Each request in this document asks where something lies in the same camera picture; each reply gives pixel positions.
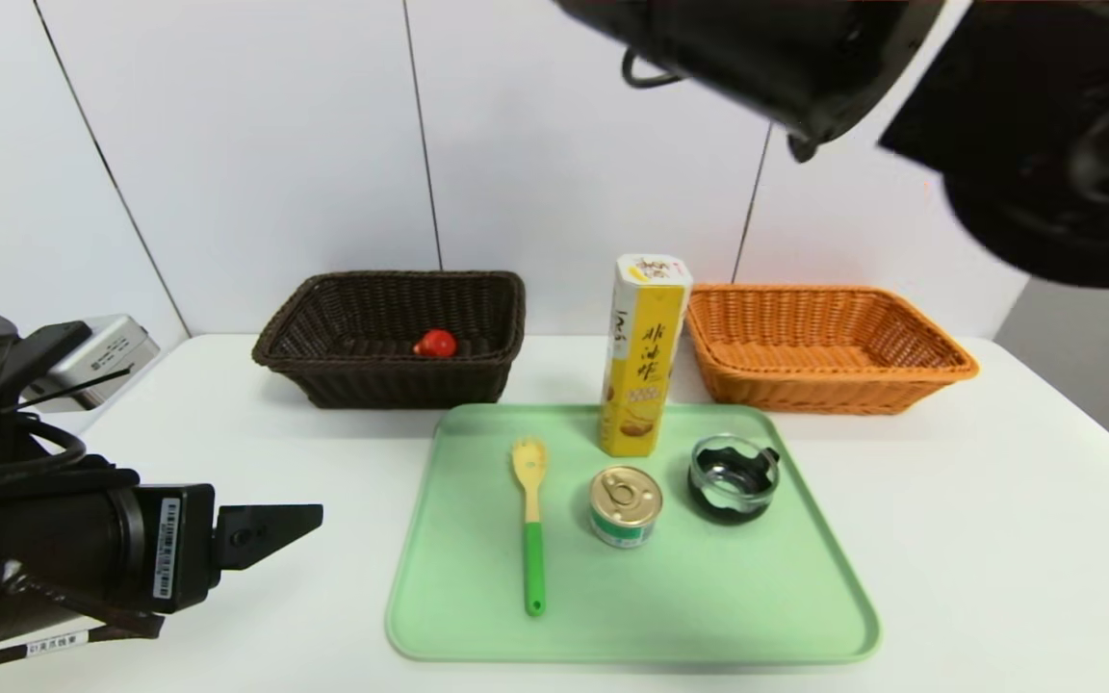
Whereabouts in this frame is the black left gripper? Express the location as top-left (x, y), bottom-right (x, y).
top-left (0, 483), bottom-right (324, 615)

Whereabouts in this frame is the yellow spaghetti spoon green handle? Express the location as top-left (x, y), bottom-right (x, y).
top-left (510, 437), bottom-right (550, 617)

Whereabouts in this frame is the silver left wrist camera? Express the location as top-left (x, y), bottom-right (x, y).
top-left (20, 315), bottom-right (161, 413)

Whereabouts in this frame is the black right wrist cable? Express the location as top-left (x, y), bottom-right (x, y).
top-left (620, 46), bottom-right (683, 90)

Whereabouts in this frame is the dark brown wicker basket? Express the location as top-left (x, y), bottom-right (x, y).
top-left (251, 270), bottom-right (527, 410)

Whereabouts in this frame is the tin can green label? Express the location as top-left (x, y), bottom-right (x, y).
top-left (588, 466), bottom-right (664, 551)

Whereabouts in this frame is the glass jar black lid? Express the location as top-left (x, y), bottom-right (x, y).
top-left (687, 433), bottom-right (782, 526)

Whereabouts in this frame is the orange wicker basket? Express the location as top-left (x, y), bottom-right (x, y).
top-left (684, 284), bottom-right (981, 417)

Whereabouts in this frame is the light green plastic tray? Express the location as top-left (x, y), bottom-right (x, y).
top-left (384, 402), bottom-right (883, 665)

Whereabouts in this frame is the tall yellow snack box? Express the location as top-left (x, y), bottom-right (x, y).
top-left (597, 253), bottom-right (693, 458)

